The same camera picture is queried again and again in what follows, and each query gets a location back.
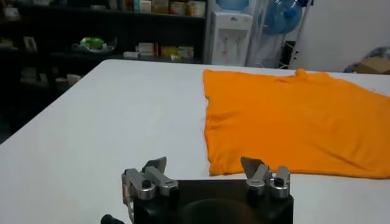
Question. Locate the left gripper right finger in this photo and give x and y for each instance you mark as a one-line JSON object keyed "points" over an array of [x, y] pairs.
{"points": [[262, 179]]}

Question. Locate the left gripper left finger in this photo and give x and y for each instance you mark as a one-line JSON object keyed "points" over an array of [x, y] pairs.
{"points": [[146, 182]]}

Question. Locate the orange t-shirt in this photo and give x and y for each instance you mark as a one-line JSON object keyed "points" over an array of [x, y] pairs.
{"points": [[289, 121]]}

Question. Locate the striped clothes pile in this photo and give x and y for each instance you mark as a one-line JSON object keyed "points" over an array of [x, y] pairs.
{"points": [[381, 51]]}

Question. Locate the white water dispenser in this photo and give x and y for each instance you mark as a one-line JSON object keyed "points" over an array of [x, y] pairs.
{"points": [[231, 39]]}

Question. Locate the glass bowl with green contents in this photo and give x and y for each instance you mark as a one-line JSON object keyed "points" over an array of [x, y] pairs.
{"points": [[93, 44]]}

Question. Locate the white jug rack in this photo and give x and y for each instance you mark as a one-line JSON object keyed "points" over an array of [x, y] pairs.
{"points": [[300, 27]]}

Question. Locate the large cardboard box with flaps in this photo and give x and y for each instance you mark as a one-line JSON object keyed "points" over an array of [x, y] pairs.
{"points": [[374, 65]]}

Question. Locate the labelled blue water jug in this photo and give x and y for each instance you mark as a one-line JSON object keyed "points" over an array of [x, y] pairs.
{"points": [[233, 3]]}

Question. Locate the black shelving unit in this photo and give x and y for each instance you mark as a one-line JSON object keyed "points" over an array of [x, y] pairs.
{"points": [[61, 24]]}

